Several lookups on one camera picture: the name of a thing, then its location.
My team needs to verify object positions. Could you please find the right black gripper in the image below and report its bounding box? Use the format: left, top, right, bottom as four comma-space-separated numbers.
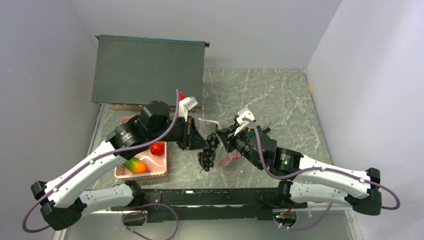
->
215, 123, 264, 170

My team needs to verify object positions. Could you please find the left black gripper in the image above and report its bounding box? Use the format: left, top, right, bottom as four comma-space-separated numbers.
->
148, 115, 210, 151

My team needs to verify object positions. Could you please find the black grape bunch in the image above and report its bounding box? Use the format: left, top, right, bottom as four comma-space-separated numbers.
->
197, 133, 220, 172

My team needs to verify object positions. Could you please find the clear zip top bag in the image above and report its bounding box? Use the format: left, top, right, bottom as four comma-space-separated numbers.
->
195, 118, 243, 168

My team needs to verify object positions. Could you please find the red chili pepper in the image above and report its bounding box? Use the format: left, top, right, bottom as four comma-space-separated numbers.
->
218, 152, 243, 167

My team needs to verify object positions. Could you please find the red orange pear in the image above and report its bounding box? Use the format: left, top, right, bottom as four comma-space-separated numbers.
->
149, 141, 166, 156

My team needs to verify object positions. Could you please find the green orange mango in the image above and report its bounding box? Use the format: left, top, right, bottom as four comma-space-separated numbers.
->
123, 157, 149, 174

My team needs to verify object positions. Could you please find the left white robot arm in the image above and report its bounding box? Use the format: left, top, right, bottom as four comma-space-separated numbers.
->
31, 97, 209, 231

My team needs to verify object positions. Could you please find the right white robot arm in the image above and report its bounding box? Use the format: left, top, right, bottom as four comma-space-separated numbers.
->
211, 128, 383, 216

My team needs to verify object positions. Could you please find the pink plastic basket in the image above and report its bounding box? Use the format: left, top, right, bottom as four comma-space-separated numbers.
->
114, 115, 169, 181

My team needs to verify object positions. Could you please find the dark grey server box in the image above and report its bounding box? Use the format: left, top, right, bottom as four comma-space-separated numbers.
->
91, 35, 210, 108

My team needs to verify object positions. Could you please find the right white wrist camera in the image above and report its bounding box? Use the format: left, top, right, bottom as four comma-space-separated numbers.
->
234, 107, 256, 136

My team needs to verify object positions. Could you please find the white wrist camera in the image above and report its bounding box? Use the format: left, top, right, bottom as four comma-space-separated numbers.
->
234, 107, 256, 136
178, 91, 198, 122

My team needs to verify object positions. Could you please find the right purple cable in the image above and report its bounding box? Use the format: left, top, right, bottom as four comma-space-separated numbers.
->
241, 118, 401, 232

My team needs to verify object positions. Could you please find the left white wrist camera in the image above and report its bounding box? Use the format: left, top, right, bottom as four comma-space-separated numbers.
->
178, 91, 198, 122

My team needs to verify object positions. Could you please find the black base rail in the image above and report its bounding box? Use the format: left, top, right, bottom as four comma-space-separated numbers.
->
92, 187, 332, 226

